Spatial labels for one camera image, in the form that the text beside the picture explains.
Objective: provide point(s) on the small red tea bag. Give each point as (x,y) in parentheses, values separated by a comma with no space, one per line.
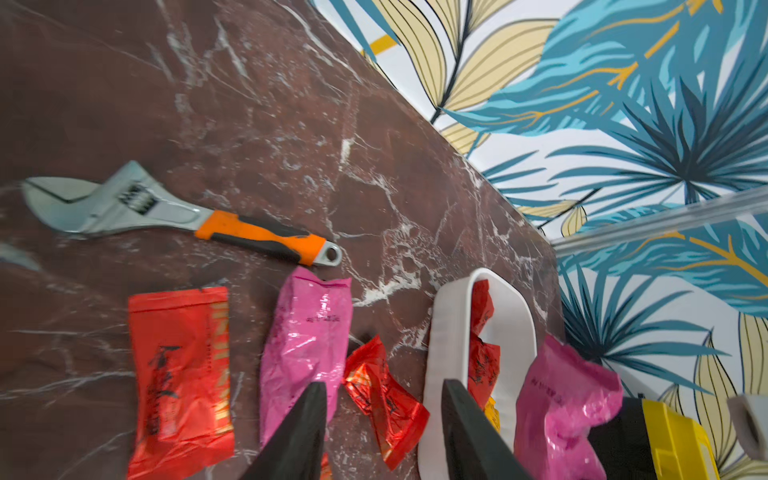
(181,351)

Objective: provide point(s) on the orange handled adjustable wrench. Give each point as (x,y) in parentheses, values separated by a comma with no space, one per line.
(132,199)

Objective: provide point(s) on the yellow toolbox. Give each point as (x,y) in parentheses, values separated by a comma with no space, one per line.
(648,440)

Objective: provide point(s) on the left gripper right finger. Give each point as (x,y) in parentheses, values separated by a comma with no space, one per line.
(473,448)

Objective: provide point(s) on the pink tea bag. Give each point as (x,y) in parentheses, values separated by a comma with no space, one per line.
(562,398)
(307,342)

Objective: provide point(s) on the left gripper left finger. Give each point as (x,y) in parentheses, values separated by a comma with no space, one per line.
(296,449)

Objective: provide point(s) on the white storage box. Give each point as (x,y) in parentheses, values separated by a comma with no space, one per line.
(482,334)

